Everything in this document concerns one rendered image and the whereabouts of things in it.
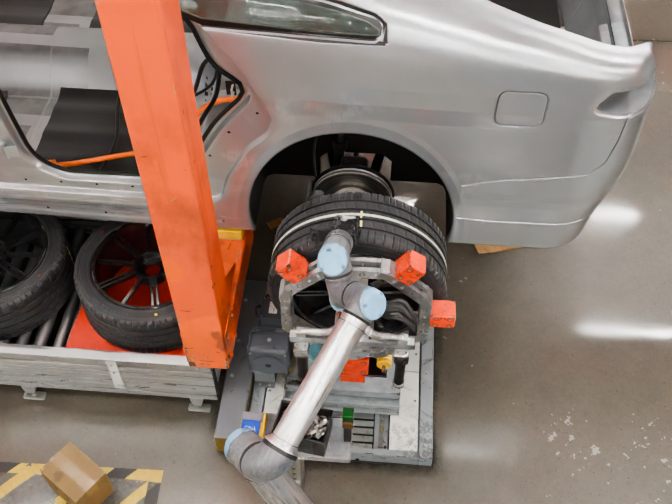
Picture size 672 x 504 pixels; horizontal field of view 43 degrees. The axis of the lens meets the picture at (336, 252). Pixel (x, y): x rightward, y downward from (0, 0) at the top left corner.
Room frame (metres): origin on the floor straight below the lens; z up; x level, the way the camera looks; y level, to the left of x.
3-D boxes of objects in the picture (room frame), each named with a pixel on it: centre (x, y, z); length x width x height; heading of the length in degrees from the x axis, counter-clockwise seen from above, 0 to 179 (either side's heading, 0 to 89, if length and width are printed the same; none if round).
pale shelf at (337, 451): (1.47, 0.15, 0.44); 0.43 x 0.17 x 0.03; 85
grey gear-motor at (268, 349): (2.06, 0.27, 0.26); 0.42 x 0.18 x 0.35; 175
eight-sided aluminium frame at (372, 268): (1.77, -0.07, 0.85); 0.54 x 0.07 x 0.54; 85
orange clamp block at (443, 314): (1.75, -0.38, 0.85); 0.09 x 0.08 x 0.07; 85
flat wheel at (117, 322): (2.26, 0.80, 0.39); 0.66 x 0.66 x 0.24
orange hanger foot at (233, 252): (2.13, 0.46, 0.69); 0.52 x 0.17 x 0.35; 175
